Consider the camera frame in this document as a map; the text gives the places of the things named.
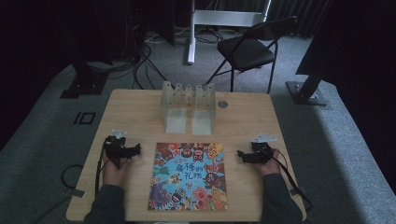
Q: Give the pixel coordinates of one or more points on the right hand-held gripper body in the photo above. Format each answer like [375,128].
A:
[262,153]

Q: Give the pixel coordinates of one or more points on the black folding chair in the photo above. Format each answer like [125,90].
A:
[246,53]

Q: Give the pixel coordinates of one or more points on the small round dark coin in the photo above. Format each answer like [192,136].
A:
[222,104]

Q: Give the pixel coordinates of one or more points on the grey tape piece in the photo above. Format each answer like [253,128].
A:
[74,193]

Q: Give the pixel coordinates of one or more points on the black stand with square base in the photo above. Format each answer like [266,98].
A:
[84,85]

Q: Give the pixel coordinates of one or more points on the person's left hand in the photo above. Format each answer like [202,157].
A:
[113,174]

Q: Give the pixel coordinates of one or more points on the person's right hand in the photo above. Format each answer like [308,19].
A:
[270,168]

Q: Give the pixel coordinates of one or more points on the dark curtain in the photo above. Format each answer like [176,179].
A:
[299,15]

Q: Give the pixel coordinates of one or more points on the clear acrylic book rack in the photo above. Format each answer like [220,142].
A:
[188,107]

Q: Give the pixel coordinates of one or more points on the black stand with dark panel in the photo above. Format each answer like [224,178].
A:
[306,93]

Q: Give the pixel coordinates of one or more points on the white metal stand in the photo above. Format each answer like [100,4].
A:
[192,37]

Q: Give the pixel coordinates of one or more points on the colourful picture book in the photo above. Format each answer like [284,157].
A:
[187,177]

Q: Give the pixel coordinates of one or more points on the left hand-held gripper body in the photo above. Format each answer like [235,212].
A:
[114,150]

